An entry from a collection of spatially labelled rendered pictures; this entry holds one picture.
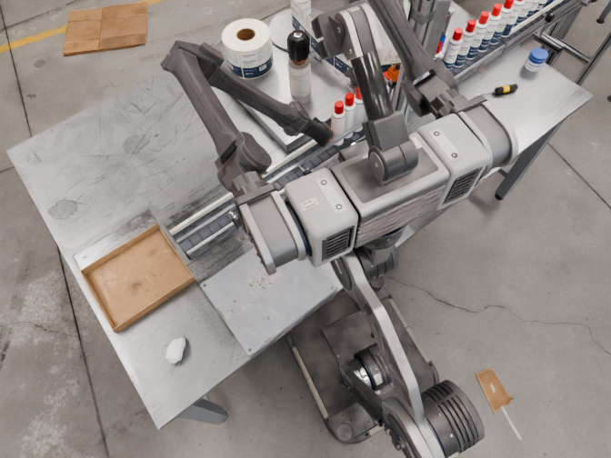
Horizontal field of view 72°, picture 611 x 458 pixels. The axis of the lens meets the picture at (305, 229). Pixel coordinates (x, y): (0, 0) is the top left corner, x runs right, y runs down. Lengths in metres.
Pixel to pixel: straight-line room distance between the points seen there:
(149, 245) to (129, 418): 1.03
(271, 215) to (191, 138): 1.09
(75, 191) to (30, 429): 1.24
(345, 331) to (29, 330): 1.67
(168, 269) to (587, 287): 2.15
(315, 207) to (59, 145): 1.45
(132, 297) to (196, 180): 0.50
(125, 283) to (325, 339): 0.92
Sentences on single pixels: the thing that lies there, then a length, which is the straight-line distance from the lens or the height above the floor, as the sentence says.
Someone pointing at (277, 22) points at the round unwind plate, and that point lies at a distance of 2.20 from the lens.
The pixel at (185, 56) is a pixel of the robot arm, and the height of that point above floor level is 1.49.
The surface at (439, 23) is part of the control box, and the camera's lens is 1.36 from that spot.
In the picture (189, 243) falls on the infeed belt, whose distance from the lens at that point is 1.52.
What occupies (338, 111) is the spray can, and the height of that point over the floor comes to 1.07.
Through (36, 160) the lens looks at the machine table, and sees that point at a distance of 2.05.
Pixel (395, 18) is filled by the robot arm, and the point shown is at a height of 1.56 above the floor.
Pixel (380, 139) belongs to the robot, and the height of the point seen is 1.61.
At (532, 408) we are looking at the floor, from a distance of 2.43.
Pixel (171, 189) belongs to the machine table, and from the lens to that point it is 1.72.
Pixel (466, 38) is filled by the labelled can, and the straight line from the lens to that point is 1.96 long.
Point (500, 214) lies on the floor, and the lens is 2.73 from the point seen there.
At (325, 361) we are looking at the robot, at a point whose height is 0.24.
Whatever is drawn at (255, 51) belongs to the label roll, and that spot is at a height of 1.02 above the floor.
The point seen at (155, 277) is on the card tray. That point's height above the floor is 0.83.
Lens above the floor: 2.20
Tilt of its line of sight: 63 degrees down
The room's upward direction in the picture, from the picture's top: 3 degrees counter-clockwise
